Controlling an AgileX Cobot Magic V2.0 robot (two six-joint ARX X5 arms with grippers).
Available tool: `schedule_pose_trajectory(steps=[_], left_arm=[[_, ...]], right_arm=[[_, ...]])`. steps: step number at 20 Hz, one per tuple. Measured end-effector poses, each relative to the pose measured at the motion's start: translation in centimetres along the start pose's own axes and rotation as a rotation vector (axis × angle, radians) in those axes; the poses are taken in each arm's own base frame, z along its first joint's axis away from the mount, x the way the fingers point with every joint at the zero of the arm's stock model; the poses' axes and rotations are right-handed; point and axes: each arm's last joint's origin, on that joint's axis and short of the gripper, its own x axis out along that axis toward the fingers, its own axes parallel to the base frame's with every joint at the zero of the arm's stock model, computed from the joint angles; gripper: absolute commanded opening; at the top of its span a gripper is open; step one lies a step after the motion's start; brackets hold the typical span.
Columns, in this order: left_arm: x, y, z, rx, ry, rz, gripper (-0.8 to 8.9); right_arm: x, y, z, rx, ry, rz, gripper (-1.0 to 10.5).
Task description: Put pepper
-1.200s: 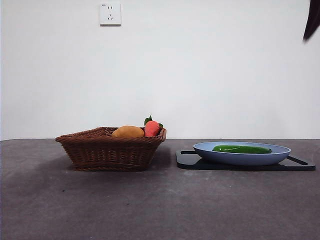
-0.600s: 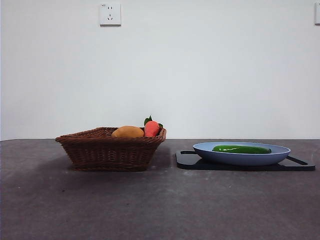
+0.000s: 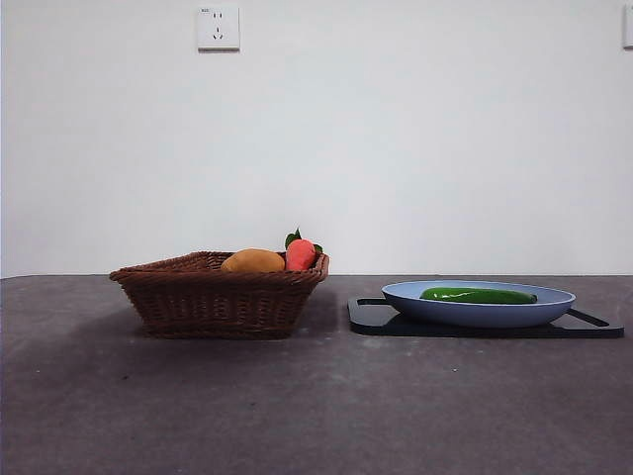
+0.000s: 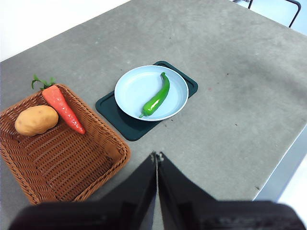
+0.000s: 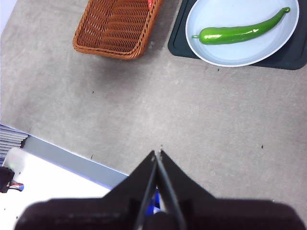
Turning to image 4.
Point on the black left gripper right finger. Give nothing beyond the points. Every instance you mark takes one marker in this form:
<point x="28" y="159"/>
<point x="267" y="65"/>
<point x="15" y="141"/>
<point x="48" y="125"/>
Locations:
<point x="216" y="210"/>

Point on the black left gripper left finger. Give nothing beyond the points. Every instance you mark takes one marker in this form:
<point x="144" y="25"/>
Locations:
<point x="112" y="206"/>

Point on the green chili pepper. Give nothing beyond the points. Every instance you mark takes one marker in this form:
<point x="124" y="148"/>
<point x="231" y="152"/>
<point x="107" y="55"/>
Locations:
<point x="157" y="99"/>

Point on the brown wicker basket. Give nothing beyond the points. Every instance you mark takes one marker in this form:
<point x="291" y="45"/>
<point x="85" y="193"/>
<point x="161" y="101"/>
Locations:
<point x="60" y="163"/>

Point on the dark rectangular mat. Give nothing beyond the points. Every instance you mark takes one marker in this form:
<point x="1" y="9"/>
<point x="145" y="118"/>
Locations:
<point x="124" y="127"/>

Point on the orange carrot with green leaves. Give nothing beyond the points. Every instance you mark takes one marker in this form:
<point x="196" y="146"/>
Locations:
<point x="63" y="107"/>

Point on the light blue round plate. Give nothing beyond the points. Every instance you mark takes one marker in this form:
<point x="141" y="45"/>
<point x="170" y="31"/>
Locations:
<point x="134" y="95"/>

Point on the tan potato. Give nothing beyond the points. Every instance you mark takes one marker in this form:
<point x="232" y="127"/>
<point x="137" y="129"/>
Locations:
<point x="36" y="120"/>

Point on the black metal frame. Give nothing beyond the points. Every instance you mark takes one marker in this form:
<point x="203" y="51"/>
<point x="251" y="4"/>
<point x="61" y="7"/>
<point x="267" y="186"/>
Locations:
<point x="287" y="9"/>

